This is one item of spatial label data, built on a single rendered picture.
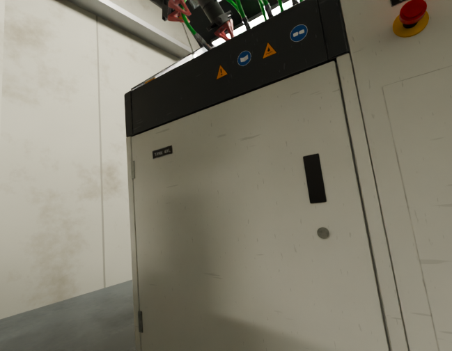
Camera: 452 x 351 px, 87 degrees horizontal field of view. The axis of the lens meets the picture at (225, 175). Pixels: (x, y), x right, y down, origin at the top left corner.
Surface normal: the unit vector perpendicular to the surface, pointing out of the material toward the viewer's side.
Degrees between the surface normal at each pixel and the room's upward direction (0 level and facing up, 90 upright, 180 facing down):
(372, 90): 90
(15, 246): 90
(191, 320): 90
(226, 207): 90
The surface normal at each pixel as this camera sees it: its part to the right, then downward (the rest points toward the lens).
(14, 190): 0.75, -0.18
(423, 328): -0.52, -0.07
